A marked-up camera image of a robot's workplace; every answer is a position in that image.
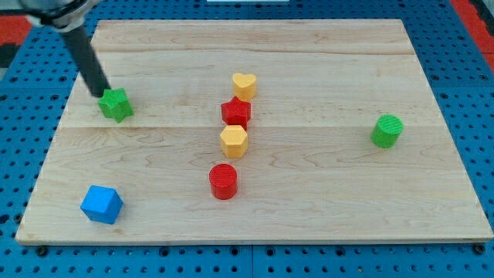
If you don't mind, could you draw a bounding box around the grey robot arm end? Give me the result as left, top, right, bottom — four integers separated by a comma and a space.
17, 0, 101, 32

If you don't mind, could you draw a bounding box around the light wooden board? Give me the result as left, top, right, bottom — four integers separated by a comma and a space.
15, 19, 493, 246

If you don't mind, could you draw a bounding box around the yellow hexagon block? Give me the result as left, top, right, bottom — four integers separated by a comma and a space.
220, 125, 249, 158

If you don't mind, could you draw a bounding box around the red star block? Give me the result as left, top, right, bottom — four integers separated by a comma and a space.
221, 97, 252, 131

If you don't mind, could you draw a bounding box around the red cylinder block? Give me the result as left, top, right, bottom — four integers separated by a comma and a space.
209, 164, 238, 200

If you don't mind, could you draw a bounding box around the yellow heart block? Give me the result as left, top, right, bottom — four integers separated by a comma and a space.
232, 73, 257, 101

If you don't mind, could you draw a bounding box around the green star block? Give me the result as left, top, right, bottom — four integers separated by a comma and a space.
98, 88, 134, 123

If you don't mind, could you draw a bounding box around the green cylinder block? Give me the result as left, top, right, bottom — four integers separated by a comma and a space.
370, 114, 404, 148

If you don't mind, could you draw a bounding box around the blue cube block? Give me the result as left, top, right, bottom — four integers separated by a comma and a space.
80, 185, 124, 225

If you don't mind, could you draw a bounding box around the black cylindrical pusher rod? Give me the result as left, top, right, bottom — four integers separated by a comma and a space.
61, 25, 111, 98

